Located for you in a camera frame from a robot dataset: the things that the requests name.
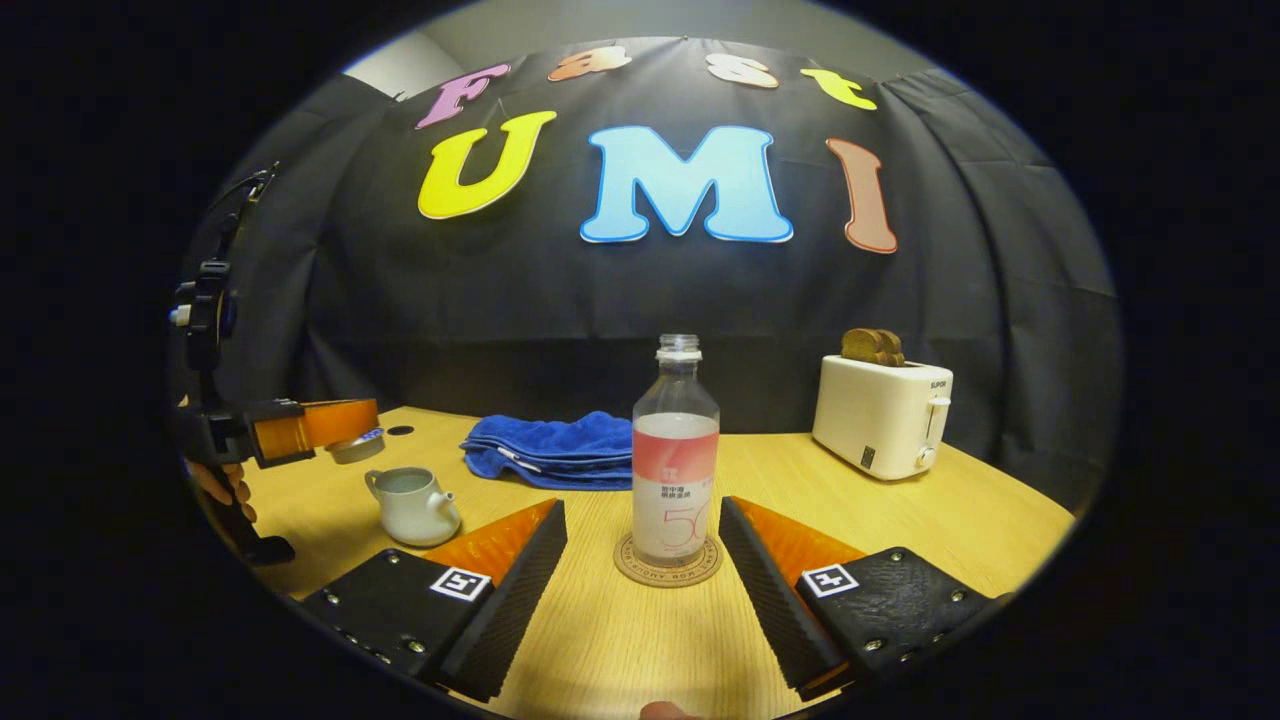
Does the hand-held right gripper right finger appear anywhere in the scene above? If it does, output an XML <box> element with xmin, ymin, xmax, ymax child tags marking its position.
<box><xmin>718</xmin><ymin>495</ymin><xmax>1011</xmax><ymax>701</ymax></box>

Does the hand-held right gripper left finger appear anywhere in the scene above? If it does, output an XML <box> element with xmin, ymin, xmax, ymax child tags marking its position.
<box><xmin>300</xmin><ymin>498</ymin><xmax>569</xmax><ymax>703</ymax></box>

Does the white blue-patterned teacup lid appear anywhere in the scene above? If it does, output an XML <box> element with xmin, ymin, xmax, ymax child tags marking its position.
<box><xmin>325</xmin><ymin>428</ymin><xmax>387</xmax><ymax>465</ymax></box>

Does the round cork coaster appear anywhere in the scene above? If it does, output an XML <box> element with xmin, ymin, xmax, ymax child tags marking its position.
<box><xmin>613</xmin><ymin>532</ymin><xmax>723</xmax><ymax>589</ymax></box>

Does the white ceramic teacup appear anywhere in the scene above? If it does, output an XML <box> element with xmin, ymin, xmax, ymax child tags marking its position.
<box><xmin>363</xmin><ymin>466</ymin><xmax>463</xmax><ymax>548</ymax></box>

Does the clear plastic water bottle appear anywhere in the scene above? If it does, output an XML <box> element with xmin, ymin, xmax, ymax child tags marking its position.
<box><xmin>630</xmin><ymin>335</ymin><xmax>721</xmax><ymax>569</ymax></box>

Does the blue folded towel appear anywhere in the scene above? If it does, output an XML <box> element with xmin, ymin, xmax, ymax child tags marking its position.
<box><xmin>460</xmin><ymin>410</ymin><xmax>636</xmax><ymax>491</ymax></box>

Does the white toaster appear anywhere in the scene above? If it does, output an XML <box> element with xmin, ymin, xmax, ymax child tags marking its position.
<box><xmin>812</xmin><ymin>353</ymin><xmax>954</xmax><ymax>483</ymax></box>

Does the black backdrop cloth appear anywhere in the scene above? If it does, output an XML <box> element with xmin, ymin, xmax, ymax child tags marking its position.
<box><xmin>180</xmin><ymin>38</ymin><xmax>1126</xmax><ymax>521</ymax></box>

